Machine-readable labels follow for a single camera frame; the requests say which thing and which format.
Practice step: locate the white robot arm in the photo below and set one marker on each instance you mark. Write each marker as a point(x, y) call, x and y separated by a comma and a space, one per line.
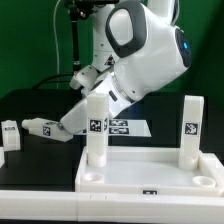
point(137, 49)

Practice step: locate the white marker sheet with tags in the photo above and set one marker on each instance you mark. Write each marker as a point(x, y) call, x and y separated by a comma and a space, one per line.
point(122, 127)

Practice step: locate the white left fence piece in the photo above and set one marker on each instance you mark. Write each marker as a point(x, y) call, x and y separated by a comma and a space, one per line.
point(2, 158)

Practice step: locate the white front fence bar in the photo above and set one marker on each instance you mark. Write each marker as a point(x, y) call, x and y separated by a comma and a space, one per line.
point(71, 206)

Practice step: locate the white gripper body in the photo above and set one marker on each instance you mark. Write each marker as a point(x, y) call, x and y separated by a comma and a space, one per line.
point(105, 83)

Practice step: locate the white desk tabletop tray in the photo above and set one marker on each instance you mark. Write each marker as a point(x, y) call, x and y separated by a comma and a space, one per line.
point(151, 171)

